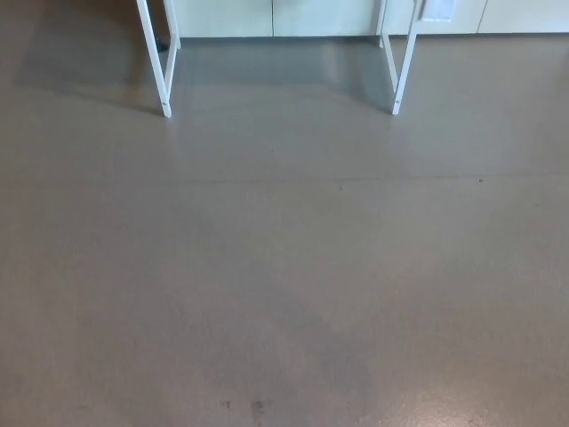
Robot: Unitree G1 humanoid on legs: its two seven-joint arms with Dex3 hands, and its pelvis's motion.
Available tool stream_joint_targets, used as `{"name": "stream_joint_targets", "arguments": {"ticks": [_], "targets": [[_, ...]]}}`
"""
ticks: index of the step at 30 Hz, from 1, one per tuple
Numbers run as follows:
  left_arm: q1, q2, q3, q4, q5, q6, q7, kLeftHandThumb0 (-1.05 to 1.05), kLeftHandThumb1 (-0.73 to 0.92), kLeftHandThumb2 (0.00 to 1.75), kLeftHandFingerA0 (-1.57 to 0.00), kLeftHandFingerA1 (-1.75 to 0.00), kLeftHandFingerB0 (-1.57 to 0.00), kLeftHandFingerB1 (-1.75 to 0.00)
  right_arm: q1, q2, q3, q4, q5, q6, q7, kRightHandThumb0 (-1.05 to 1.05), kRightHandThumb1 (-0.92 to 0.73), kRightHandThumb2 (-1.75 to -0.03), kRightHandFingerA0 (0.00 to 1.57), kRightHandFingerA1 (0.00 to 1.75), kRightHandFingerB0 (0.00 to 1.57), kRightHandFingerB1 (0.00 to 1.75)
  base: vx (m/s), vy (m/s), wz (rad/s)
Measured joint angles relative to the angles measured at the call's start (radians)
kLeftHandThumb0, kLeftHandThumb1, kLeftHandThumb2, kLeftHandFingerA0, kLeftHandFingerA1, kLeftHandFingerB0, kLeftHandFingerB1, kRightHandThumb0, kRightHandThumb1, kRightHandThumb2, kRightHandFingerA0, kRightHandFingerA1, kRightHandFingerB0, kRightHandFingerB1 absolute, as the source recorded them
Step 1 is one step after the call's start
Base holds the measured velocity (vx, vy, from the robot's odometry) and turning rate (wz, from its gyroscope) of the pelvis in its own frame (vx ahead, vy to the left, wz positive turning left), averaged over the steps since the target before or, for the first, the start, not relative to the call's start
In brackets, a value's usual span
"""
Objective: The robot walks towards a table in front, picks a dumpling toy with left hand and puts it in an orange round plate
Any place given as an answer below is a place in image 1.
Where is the white cabinet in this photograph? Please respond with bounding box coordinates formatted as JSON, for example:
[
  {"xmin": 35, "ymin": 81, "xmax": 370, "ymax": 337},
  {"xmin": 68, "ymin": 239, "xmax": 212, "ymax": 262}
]
[{"xmin": 171, "ymin": 0, "xmax": 569, "ymax": 39}]

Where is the white table right leg frame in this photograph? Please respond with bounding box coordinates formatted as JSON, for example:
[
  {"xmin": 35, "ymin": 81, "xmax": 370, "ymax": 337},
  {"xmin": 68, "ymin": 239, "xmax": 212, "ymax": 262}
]
[{"xmin": 379, "ymin": 0, "xmax": 422, "ymax": 117}]

